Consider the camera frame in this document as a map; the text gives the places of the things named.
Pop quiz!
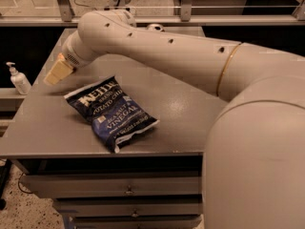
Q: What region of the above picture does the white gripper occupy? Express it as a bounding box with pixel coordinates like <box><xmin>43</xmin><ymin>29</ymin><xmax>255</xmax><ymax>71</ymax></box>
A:
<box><xmin>44</xmin><ymin>31</ymin><xmax>95</xmax><ymax>85</ymax></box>

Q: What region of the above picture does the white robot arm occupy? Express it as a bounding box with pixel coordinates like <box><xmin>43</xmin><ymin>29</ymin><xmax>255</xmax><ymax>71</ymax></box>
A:
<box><xmin>45</xmin><ymin>10</ymin><xmax>305</xmax><ymax>229</ymax></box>

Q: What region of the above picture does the orange soda can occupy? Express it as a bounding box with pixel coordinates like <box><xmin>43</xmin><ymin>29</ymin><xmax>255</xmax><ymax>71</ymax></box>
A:
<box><xmin>146</xmin><ymin>24</ymin><xmax>165</xmax><ymax>31</ymax></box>

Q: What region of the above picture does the white pump bottle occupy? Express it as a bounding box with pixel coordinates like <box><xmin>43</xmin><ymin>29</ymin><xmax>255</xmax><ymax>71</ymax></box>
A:
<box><xmin>6</xmin><ymin>62</ymin><xmax>31</xmax><ymax>94</ymax></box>

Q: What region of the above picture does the blue potato chip bag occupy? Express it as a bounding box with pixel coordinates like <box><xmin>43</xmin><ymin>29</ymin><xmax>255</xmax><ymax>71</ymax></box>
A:
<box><xmin>64</xmin><ymin>76</ymin><xmax>158</xmax><ymax>153</ymax></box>

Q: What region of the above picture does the grey drawer cabinet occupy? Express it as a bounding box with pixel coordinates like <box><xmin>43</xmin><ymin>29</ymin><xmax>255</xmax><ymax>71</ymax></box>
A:
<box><xmin>0</xmin><ymin>26</ymin><xmax>229</xmax><ymax>229</ymax></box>

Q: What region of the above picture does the metal railing frame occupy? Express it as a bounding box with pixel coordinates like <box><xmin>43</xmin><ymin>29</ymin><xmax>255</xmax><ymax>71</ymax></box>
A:
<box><xmin>0</xmin><ymin>0</ymin><xmax>305</xmax><ymax>110</ymax></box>

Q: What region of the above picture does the black cable on floor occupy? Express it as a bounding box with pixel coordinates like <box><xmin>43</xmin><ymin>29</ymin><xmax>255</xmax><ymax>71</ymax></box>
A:
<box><xmin>17</xmin><ymin>173</ymin><xmax>34</xmax><ymax>195</ymax></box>

